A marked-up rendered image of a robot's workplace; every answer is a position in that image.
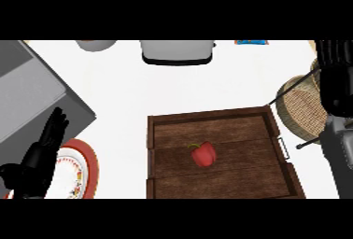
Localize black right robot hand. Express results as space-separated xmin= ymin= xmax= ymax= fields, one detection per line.
xmin=314 ymin=39 xmax=353 ymax=119

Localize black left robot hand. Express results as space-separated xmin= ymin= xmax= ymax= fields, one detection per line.
xmin=0 ymin=106 xmax=70 ymax=200

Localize red bell pepper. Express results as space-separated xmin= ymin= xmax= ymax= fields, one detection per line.
xmin=185 ymin=141 xmax=218 ymax=168

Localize brown wooden tray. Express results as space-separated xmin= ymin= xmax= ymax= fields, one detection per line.
xmin=144 ymin=105 xmax=307 ymax=200

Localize red rimmed patterned plate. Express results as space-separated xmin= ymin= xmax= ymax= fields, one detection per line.
xmin=2 ymin=138 xmax=100 ymax=200

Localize large grey appliance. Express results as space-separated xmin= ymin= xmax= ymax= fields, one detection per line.
xmin=0 ymin=39 xmax=97 ymax=153

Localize blue orange packet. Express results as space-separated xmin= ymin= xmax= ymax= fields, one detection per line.
xmin=233 ymin=39 xmax=270 ymax=46

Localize grey toaster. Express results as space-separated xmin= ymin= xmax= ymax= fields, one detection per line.
xmin=138 ymin=39 xmax=218 ymax=66

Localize grey round container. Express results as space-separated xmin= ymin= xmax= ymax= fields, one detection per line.
xmin=73 ymin=39 xmax=117 ymax=52

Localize tiered wicker wire basket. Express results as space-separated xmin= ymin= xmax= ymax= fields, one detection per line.
xmin=267 ymin=59 xmax=329 ymax=150

